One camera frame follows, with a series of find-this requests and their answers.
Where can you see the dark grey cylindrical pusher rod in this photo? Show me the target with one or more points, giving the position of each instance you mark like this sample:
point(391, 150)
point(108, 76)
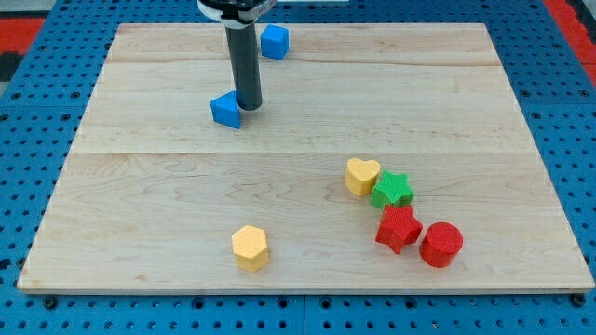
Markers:
point(243, 50)

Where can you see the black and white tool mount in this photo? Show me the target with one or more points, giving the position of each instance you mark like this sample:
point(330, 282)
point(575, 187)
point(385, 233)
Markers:
point(235, 14)

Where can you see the blue triangle block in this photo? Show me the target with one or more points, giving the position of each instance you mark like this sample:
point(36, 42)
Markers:
point(225, 111)

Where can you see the yellow hexagon block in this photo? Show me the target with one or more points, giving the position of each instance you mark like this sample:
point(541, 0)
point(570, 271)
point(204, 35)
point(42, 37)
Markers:
point(249, 245)

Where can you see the blue cube block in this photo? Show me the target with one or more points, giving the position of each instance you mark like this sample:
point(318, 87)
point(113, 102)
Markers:
point(275, 42)

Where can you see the yellow heart block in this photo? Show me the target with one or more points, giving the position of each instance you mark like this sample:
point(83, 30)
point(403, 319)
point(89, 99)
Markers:
point(361, 176)

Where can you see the light wooden board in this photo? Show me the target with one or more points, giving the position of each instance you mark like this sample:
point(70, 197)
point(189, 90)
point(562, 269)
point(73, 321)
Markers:
point(153, 189)

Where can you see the green star block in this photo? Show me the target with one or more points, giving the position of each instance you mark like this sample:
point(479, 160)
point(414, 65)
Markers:
point(392, 189)

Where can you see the red star block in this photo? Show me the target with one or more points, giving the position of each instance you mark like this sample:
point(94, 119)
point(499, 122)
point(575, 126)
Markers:
point(398, 227)

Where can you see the red cylinder block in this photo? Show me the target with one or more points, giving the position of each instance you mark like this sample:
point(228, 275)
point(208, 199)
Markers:
point(441, 244)

